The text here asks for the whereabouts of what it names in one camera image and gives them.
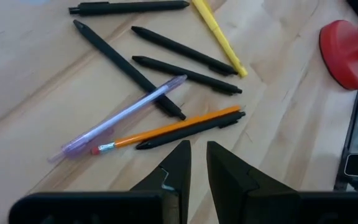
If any translucent purple pen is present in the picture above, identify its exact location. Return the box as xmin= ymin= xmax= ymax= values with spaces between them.
xmin=47 ymin=74 xmax=188 ymax=164

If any brown pen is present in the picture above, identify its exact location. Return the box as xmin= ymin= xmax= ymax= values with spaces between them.
xmin=90 ymin=105 xmax=242 ymax=156

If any black aluminium table frame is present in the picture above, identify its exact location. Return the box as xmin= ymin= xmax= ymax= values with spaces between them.
xmin=333 ymin=0 xmax=358 ymax=191

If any red desk lamp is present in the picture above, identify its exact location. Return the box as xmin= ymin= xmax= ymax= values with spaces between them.
xmin=318 ymin=19 xmax=358 ymax=91

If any black pen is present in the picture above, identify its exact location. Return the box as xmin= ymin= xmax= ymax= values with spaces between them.
xmin=68 ymin=0 xmax=191 ymax=17
xmin=135 ymin=111 xmax=247 ymax=151
xmin=131 ymin=55 xmax=243 ymax=96
xmin=73 ymin=19 xmax=187 ymax=121
xmin=131 ymin=26 xmax=239 ymax=77

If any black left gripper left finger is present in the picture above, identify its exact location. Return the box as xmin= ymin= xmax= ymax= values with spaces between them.
xmin=131 ymin=139 xmax=192 ymax=224

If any yellow pen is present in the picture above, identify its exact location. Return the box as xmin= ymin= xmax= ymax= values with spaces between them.
xmin=192 ymin=0 xmax=249 ymax=79

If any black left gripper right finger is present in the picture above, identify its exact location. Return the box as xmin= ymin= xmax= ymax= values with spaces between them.
xmin=206 ymin=141 xmax=301 ymax=224

